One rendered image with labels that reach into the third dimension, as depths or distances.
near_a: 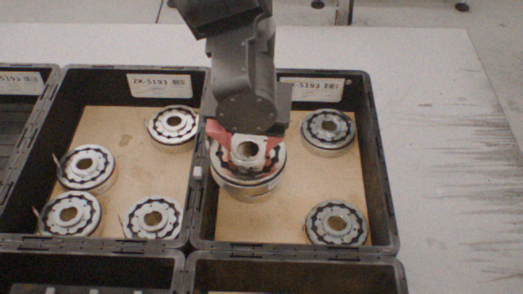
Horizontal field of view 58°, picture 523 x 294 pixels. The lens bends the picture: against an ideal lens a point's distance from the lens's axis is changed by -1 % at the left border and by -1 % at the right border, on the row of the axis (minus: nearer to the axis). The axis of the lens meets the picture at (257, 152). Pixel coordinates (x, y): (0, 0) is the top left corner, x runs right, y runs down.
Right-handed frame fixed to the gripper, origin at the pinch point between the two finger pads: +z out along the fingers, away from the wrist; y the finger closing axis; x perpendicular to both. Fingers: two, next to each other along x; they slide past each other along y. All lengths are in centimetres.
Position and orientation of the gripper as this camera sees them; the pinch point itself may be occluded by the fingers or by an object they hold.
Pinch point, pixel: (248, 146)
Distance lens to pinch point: 63.0
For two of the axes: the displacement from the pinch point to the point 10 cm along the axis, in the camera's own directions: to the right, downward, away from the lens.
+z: -0.1, 6.0, 8.0
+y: 9.9, 0.9, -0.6
